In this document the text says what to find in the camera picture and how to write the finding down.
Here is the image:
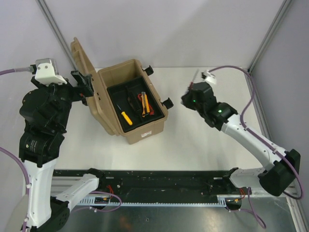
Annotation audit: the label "blue handle screwdriver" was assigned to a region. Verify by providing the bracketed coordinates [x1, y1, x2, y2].
[188, 69, 199, 89]

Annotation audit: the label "tan plastic tool box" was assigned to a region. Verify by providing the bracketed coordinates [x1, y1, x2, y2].
[70, 38, 174, 144]

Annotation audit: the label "black tool box tray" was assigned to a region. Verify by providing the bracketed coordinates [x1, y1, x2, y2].
[107, 76, 164, 132]

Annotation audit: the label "red black pliers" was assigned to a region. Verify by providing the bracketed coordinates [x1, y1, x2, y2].
[138, 92, 155, 117]

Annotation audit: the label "yellow handle screwdriver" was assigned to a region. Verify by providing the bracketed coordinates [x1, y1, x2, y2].
[116, 104, 133, 126]

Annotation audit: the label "yellow black utility knife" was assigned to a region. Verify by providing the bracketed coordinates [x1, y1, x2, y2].
[141, 92, 150, 117]

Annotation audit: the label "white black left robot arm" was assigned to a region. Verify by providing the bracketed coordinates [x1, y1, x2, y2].
[19, 71, 107, 232]

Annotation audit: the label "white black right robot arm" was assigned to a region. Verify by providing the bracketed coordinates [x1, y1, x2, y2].
[182, 82, 300, 196]

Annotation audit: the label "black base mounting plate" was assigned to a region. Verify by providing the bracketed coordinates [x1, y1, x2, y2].
[51, 169, 247, 198]

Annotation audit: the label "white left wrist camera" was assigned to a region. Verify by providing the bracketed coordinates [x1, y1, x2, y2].
[29, 58, 68, 87]

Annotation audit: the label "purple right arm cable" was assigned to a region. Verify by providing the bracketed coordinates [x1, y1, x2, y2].
[209, 65, 305, 230]

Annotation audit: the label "left aluminium corner post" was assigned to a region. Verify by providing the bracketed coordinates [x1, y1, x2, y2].
[35, 0, 78, 70]

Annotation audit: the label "aluminium corner post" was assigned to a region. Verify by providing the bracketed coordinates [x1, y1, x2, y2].
[247, 0, 294, 73]
[35, 0, 78, 70]

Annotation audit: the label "grey slotted cable duct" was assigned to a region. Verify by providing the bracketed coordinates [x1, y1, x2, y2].
[79, 194, 242, 207]

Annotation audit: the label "right aluminium corner post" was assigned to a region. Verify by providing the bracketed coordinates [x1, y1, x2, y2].
[247, 0, 294, 73]

